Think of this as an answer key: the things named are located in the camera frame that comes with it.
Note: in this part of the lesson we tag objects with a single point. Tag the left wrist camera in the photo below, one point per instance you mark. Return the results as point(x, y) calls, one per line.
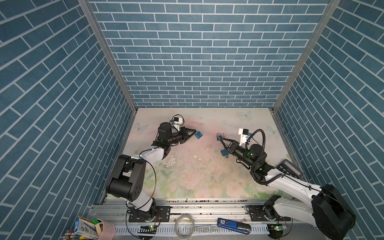
point(177, 121)

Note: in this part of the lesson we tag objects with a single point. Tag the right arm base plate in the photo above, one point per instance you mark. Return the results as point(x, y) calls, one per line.
point(260, 213)

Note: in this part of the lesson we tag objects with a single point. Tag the aluminium rail frame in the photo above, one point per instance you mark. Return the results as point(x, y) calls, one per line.
point(205, 214)

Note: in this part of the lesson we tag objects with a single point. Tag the white blue cardboard box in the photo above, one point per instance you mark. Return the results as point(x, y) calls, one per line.
point(86, 229)

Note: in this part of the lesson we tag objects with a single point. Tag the floral table mat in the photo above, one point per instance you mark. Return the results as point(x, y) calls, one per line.
point(197, 169)

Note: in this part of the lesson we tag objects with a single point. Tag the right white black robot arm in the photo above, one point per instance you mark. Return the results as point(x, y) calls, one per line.
point(321, 206)

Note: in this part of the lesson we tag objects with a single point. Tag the black calculator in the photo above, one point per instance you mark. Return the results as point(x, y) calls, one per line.
point(290, 169)

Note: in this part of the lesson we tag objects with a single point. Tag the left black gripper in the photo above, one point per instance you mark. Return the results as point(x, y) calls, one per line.
point(184, 134)

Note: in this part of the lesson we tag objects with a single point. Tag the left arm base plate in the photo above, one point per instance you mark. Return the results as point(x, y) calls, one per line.
point(138, 216)

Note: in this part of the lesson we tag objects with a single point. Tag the pink cup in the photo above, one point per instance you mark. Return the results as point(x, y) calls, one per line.
point(107, 230)

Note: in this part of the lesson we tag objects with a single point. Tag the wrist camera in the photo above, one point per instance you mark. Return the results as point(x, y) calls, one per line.
point(177, 121)
point(244, 135)

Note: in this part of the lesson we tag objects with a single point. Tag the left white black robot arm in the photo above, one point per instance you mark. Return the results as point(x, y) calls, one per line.
point(126, 180)

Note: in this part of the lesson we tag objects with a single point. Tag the blue black handheld device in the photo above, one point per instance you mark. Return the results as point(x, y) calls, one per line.
point(234, 226)

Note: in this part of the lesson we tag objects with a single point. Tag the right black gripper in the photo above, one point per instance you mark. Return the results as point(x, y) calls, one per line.
point(230, 147)

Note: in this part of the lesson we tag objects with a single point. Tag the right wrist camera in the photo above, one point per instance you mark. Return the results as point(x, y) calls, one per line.
point(244, 135)

